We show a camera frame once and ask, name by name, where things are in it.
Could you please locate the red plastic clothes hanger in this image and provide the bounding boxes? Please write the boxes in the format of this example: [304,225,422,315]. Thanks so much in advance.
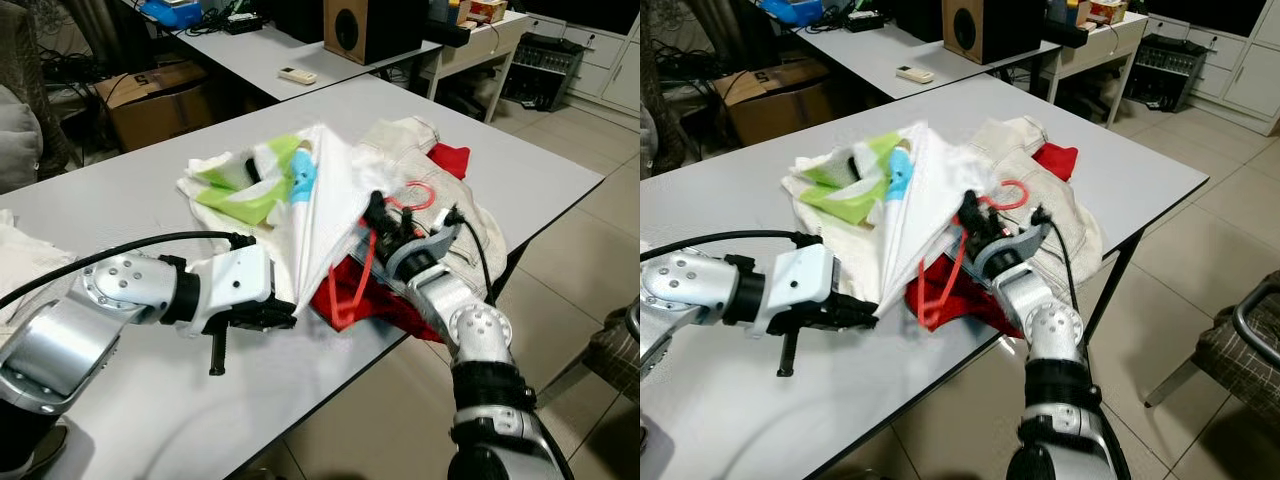
[917,180,1031,331]
[328,180,438,331]

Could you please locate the white shirt with green print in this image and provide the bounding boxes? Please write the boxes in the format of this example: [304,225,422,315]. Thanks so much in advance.
[782,122,991,319]
[178,122,386,319]

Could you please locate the off-white jeans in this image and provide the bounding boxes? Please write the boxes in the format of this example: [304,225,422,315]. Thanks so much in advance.
[960,117,1104,296]
[355,117,508,301]

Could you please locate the red garment with white trim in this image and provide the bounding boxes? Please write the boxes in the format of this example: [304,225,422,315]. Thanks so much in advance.
[905,143,1081,338]
[310,143,473,343]

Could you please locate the grey table with black legs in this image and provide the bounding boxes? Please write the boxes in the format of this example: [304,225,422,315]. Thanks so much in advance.
[640,75,1211,480]
[0,75,606,480]

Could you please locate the long grey work table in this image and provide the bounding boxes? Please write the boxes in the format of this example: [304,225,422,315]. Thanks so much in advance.
[790,10,1061,101]
[165,15,446,101]

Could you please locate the brown wooden speaker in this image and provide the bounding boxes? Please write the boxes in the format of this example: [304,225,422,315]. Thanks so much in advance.
[323,0,428,66]
[942,0,1046,66]

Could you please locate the plaid cushioned metal chair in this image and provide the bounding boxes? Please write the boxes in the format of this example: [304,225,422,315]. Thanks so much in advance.
[1145,270,1280,421]
[535,305,641,411]

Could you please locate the small white desk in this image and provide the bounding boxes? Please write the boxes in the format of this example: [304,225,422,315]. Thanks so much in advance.
[425,10,531,123]
[1040,10,1149,126]

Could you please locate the black equipment crate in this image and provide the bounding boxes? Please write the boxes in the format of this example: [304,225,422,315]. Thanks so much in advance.
[500,33,586,111]
[1122,33,1206,113]

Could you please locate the cardboard box with black numeral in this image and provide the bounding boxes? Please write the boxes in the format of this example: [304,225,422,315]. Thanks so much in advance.
[95,62,216,153]
[712,62,836,149]

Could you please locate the white low cabinets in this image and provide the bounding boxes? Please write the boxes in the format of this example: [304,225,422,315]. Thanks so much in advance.
[1145,12,1280,123]
[525,12,641,113]

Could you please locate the blue plastic case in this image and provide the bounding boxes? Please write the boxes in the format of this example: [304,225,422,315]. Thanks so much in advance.
[138,0,206,29]
[758,0,826,26]

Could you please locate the grey cushion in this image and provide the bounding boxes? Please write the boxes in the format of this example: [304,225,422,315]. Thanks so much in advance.
[0,85,46,193]

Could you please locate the light grey right wrist camera mount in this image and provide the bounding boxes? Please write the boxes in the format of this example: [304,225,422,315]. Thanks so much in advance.
[385,225,463,281]
[970,225,1051,281]

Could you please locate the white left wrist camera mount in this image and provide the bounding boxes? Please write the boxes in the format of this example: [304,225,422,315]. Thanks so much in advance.
[195,245,276,336]
[762,243,839,336]

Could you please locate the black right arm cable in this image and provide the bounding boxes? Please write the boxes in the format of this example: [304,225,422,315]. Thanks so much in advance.
[1030,205,1086,311]
[443,205,498,306]

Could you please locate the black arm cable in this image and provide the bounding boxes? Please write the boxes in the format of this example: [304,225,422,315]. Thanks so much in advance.
[0,230,259,309]
[640,230,821,263]
[1030,205,1086,311]
[443,205,498,306]

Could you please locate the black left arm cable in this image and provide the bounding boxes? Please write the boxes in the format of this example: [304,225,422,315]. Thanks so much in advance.
[0,230,259,309]
[640,230,821,263]

